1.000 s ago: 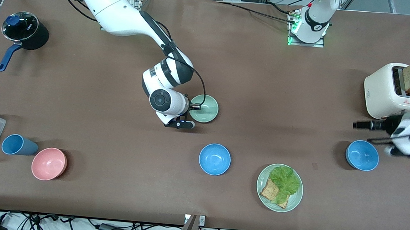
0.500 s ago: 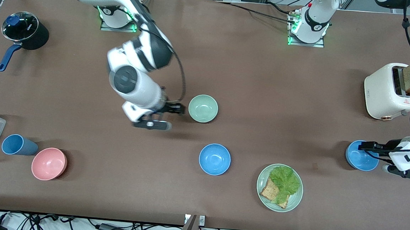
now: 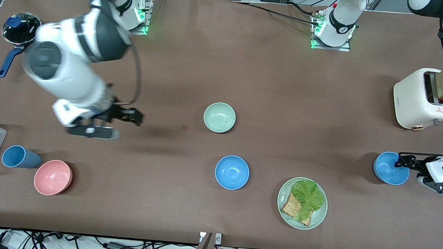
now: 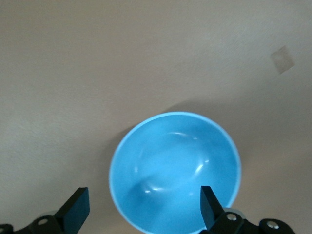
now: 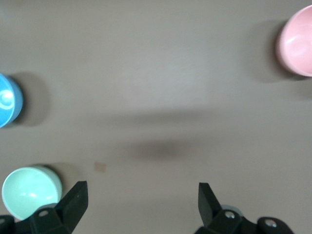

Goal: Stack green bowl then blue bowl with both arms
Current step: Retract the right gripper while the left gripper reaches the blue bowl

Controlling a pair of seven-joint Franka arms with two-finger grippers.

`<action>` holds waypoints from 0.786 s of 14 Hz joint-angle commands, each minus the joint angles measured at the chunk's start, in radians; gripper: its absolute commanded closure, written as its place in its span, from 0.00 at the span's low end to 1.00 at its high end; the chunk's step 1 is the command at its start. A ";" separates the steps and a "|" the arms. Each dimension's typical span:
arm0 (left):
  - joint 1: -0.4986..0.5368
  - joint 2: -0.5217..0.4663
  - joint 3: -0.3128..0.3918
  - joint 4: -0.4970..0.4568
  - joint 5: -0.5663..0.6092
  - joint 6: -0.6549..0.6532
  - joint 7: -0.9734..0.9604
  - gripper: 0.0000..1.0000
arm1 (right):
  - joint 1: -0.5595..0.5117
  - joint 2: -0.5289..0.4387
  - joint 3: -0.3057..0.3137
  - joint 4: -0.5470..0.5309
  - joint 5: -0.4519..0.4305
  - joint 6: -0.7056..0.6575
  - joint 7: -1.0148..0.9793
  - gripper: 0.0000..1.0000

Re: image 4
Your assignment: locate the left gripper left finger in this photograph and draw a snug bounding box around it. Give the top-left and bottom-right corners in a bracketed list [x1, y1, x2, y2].
[17, 187, 90, 234]

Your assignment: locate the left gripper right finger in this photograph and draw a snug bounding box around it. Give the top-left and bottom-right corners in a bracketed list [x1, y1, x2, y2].
[199, 185, 246, 234]

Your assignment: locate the blue bowl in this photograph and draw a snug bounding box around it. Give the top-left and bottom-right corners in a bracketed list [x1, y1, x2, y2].
[108, 112, 242, 234]

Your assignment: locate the brown tape patch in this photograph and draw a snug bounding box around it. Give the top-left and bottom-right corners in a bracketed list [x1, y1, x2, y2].
[270, 45, 296, 75]

